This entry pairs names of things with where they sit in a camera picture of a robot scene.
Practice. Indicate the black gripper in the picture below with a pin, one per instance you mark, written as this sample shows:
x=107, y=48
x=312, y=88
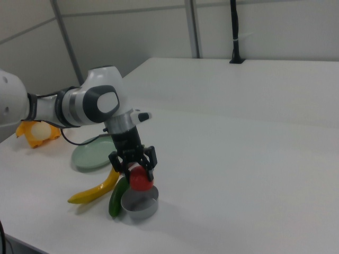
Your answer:
x=128, y=144

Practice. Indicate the red tomato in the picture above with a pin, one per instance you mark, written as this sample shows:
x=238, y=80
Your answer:
x=140, y=181

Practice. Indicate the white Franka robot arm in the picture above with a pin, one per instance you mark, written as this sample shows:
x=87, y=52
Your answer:
x=87, y=105

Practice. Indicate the green cucumber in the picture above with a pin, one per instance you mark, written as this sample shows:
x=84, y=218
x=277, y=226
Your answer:
x=117, y=197

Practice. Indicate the yellow banana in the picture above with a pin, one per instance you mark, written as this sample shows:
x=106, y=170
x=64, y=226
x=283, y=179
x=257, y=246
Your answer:
x=102, y=188

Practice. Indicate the pale green plate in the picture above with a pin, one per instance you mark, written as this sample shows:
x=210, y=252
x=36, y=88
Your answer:
x=91, y=156

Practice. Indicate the grey metal bowl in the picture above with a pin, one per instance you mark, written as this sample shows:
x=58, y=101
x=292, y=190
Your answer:
x=141, y=209

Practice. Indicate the orange plush toy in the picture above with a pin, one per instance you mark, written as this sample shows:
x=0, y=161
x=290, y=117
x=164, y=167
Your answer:
x=39, y=133

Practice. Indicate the black pole with base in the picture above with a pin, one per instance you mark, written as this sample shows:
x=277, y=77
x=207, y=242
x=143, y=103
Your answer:
x=235, y=29

